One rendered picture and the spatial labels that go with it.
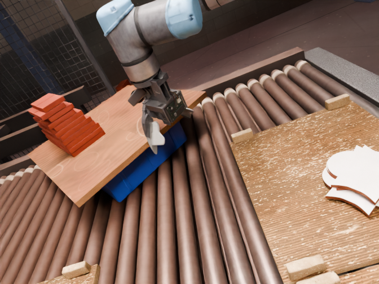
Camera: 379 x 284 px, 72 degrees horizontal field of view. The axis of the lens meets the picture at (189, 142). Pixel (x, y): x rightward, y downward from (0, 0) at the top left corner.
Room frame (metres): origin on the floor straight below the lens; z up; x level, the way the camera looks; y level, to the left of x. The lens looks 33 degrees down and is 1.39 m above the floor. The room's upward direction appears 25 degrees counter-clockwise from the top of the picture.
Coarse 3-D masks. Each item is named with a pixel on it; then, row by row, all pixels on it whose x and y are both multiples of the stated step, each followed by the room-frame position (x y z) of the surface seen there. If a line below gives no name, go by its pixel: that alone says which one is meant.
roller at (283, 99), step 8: (264, 80) 0.91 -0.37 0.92; (272, 80) 0.89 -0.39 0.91; (264, 88) 0.91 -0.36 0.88; (272, 88) 0.82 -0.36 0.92; (280, 88) 0.80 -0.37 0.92; (272, 96) 0.80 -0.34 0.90; (280, 96) 0.75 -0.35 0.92; (288, 96) 0.73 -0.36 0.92; (280, 104) 0.73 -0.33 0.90; (288, 104) 0.68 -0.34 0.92; (296, 104) 0.67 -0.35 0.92; (288, 112) 0.66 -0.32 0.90; (296, 112) 0.63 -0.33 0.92; (304, 112) 0.61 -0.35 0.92
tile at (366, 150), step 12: (336, 156) 0.37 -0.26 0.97; (348, 156) 0.35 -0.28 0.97; (360, 156) 0.34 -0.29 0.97; (372, 156) 0.33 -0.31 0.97; (336, 168) 0.34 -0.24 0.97; (348, 168) 0.33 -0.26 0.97; (360, 168) 0.31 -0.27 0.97; (372, 168) 0.30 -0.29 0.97; (336, 180) 0.31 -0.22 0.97; (348, 180) 0.30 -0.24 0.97; (360, 180) 0.29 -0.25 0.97; (372, 180) 0.28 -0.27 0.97; (360, 192) 0.27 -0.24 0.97; (372, 192) 0.26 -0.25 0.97
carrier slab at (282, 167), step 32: (288, 128) 0.55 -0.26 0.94; (320, 128) 0.50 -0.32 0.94; (352, 128) 0.45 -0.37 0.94; (256, 160) 0.49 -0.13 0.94; (288, 160) 0.45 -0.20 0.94; (320, 160) 0.40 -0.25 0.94; (256, 192) 0.40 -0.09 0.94; (288, 192) 0.36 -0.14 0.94; (320, 192) 0.33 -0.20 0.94; (288, 224) 0.29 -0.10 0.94; (320, 224) 0.27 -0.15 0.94; (352, 224) 0.24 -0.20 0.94; (288, 256) 0.24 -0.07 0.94; (352, 256) 0.20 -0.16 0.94
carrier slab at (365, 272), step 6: (360, 270) 0.18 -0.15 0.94; (366, 270) 0.17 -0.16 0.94; (372, 270) 0.17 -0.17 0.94; (378, 270) 0.17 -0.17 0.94; (342, 276) 0.18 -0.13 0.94; (348, 276) 0.18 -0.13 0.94; (354, 276) 0.17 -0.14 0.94; (360, 276) 0.17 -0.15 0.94; (366, 276) 0.17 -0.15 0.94; (372, 276) 0.16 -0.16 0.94; (378, 276) 0.16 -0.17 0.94; (342, 282) 0.17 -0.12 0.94; (348, 282) 0.17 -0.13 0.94; (354, 282) 0.16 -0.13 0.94; (360, 282) 0.16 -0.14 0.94; (366, 282) 0.16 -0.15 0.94; (372, 282) 0.16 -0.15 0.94; (378, 282) 0.15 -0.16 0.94
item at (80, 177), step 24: (120, 96) 1.09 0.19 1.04; (192, 96) 0.78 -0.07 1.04; (96, 120) 0.95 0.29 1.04; (120, 120) 0.85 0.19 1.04; (48, 144) 0.93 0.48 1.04; (96, 144) 0.75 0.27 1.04; (120, 144) 0.69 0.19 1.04; (144, 144) 0.63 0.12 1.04; (48, 168) 0.74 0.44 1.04; (72, 168) 0.67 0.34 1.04; (96, 168) 0.61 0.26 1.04; (120, 168) 0.58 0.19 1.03; (72, 192) 0.56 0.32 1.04; (96, 192) 0.54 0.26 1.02
